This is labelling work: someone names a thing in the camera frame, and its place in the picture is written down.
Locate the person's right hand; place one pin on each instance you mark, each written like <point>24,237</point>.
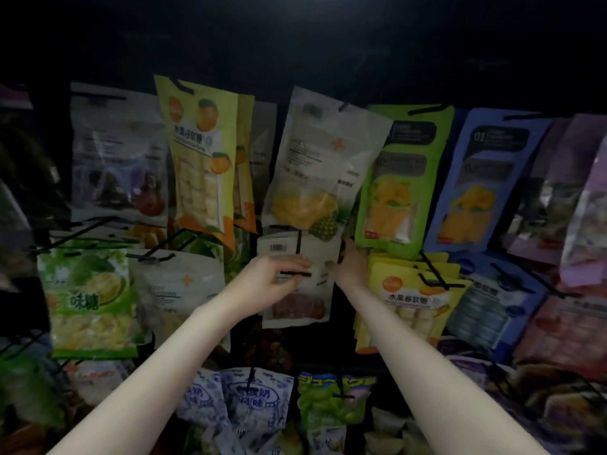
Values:
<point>353,270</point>

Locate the person's left hand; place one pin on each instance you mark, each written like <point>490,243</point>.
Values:
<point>261,279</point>

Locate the white red dried fruit packet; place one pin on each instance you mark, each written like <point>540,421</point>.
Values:
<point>308,303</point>

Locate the white dried fruit pouch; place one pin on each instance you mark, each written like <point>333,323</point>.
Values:
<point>180,284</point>

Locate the green dried mango packet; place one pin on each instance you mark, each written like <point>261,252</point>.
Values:
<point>403,184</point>

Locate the white dried pineapple packet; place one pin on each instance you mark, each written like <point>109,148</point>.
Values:
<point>322,166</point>

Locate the row of white blue pouches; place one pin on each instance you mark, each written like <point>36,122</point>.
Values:
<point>237,402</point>

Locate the blue fruit roll candy packet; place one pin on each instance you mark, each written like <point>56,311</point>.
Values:
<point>493,308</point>

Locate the blue dried mango packet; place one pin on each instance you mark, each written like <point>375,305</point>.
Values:
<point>484,184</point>

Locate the green yellow-fruit snack bag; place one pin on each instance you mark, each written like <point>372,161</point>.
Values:
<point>90,303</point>

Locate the red sliced snack bag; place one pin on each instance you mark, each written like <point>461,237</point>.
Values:
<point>569,336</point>

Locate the blue yellow curvy snack bag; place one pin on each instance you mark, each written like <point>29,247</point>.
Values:
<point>560,402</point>

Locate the person's left forearm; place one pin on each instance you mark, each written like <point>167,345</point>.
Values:
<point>142,393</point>

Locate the person's right forearm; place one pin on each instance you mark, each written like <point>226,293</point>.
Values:
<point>436,384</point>

